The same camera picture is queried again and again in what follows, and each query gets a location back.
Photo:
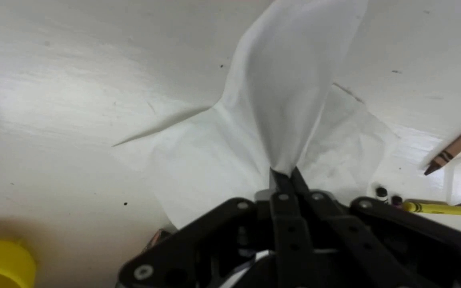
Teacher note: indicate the white napkin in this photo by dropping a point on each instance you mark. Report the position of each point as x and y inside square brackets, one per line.
[280, 111]

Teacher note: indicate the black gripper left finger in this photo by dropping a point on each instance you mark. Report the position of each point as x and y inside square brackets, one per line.
[291, 239]

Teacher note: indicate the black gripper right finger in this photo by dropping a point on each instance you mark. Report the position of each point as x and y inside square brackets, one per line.
[363, 261]

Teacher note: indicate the brown crayon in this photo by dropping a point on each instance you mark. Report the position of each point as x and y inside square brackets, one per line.
[443, 157]

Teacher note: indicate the yellow plastic cup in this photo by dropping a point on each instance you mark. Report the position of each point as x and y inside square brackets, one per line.
[17, 268]

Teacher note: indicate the yellow crayon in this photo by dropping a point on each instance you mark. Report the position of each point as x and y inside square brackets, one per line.
[430, 207]

